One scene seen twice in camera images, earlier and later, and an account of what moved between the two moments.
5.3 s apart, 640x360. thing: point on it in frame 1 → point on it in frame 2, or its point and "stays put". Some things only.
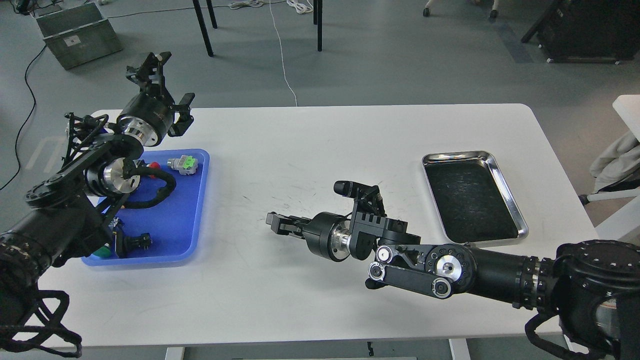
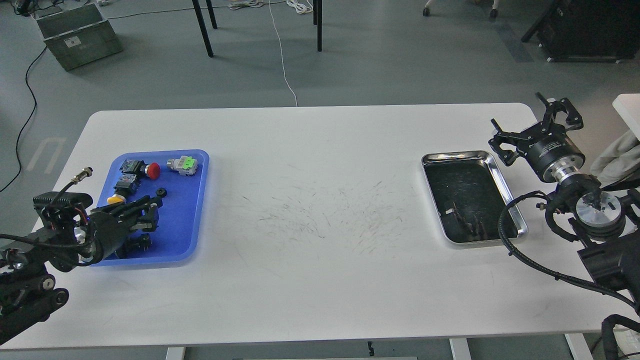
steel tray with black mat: x=471 y=200 stays put
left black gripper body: x=148 y=116 → x=111 y=231
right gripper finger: x=300 y=219 → x=554 y=105
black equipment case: x=591 y=31 stays put
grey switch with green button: x=186 y=165 stays put
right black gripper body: x=328 y=234 → x=540 y=154
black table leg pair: x=318 y=21 stays put
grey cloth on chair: x=616 y=161 stays put
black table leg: x=212 y=16 stays put
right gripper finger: x=284 y=227 → x=518 y=139
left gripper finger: x=185 y=119 → x=148 y=219
